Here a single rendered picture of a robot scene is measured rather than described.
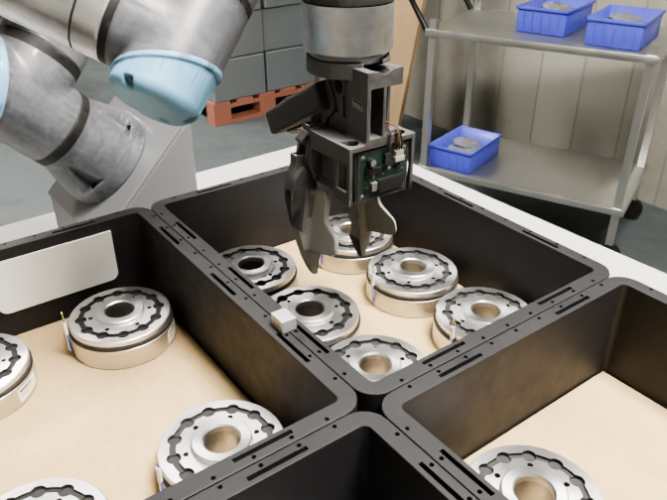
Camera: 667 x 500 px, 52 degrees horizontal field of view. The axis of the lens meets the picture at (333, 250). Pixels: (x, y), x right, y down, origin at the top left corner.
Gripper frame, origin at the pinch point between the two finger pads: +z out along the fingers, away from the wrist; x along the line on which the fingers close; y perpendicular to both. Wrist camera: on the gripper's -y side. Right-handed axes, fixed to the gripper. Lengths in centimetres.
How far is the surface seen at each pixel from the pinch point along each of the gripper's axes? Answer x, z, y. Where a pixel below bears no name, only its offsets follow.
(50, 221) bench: -13, 22, -70
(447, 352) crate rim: -2.5, -0.3, 19.0
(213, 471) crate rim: -23.1, -0.7, 19.5
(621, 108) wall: 225, 56, -107
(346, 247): 7.9, 6.1, -8.2
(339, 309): -0.4, 6.1, 1.7
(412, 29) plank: 178, 32, -188
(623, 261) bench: 59, 22, -1
